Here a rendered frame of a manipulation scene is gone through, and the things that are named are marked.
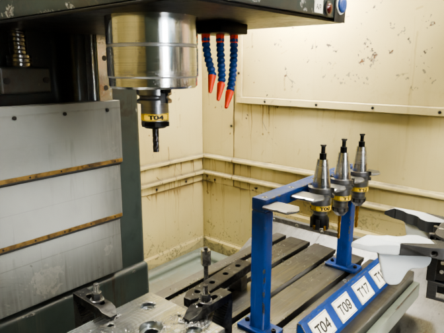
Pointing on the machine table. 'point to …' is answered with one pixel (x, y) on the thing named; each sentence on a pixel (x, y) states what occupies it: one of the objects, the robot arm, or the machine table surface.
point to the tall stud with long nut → (205, 261)
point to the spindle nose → (151, 50)
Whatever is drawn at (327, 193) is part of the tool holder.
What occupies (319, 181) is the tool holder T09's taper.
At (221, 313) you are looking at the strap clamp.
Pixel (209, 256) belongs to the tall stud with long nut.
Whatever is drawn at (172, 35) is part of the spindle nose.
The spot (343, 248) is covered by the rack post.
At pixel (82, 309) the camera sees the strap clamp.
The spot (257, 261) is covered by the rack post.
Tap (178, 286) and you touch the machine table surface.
